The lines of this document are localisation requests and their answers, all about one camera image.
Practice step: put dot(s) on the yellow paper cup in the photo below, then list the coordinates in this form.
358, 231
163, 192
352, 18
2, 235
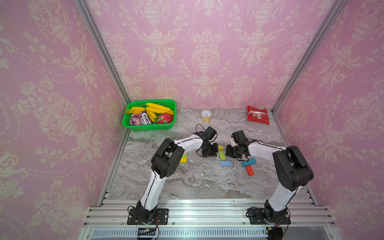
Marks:
206, 116

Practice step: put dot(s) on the green plastic basket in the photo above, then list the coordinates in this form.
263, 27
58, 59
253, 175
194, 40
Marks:
166, 103

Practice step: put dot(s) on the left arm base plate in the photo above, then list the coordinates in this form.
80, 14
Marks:
143, 217

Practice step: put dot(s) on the small yellow block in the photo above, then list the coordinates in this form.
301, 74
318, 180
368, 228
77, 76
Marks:
183, 160

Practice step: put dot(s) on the teal block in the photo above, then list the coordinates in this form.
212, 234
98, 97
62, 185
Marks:
249, 162

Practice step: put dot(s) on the light blue block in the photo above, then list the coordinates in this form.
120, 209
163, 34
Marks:
226, 163

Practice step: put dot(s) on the purple snack packet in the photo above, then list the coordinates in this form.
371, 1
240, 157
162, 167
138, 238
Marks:
140, 119

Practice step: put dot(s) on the red dragon fruit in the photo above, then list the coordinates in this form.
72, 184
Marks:
164, 119

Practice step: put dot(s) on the aluminium rail frame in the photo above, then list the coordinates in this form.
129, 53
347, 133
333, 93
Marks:
210, 219

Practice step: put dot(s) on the red block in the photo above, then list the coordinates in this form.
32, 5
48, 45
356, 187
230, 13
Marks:
250, 170

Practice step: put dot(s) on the red snack bag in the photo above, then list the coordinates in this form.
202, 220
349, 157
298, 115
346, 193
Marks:
258, 115

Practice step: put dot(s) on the yellow banana bunch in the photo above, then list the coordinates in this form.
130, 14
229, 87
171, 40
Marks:
153, 111

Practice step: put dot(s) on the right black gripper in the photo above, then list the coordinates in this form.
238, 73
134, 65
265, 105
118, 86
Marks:
226, 150

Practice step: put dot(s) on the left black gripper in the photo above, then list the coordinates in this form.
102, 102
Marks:
214, 153

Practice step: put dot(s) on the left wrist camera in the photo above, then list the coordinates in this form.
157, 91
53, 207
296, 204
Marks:
210, 134

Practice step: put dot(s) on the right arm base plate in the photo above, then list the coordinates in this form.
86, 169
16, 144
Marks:
255, 216

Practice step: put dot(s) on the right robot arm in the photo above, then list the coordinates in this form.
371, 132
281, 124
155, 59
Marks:
292, 169

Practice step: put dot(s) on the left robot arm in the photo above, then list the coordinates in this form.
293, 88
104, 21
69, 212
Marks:
165, 163

